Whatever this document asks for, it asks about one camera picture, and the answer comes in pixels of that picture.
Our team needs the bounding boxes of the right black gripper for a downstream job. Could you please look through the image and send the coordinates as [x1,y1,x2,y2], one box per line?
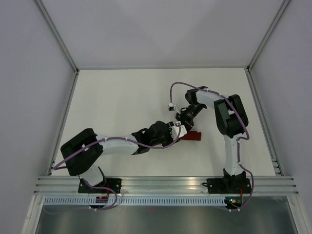
[175,103,205,133]

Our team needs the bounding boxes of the dark red cloth napkin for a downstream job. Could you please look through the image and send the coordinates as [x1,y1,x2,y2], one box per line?
[180,131,202,141]

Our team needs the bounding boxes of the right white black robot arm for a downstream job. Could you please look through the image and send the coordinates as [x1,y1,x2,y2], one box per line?
[175,86,252,194]

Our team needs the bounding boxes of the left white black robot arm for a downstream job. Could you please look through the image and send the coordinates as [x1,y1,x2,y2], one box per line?
[55,121,187,193]

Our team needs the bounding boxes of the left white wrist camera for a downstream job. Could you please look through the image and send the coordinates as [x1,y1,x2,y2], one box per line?
[169,121,187,141]

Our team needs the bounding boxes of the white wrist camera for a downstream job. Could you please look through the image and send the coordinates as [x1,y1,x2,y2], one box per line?
[169,121,187,141]
[168,102,178,112]

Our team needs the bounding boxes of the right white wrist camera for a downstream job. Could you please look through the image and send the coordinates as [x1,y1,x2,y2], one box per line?
[168,102,178,112]

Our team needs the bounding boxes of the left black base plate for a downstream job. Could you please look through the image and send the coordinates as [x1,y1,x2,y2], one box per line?
[78,178,122,194]

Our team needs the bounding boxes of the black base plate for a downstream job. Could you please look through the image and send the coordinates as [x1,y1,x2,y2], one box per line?
[201,178,252,195]
[78,178,122,194]

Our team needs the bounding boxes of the right aluminium frame post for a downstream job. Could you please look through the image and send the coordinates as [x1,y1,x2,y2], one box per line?
[245,0,292,73]

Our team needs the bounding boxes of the aluminium frame post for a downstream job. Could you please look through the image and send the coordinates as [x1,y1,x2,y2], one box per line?
[245,0,292,73]
[33,0,79,74]

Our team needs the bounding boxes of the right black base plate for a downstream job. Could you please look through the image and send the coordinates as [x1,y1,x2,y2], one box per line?
[201,178,252,195]

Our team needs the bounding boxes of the aluminium front rail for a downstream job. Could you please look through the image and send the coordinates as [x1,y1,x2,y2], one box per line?
[34,176,299,196]

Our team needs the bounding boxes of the white slotted cable duct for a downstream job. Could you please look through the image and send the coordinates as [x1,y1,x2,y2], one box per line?
[44,196,226,206]

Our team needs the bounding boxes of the left aluminium frame post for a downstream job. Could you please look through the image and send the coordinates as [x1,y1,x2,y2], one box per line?
[33,0,79,74]

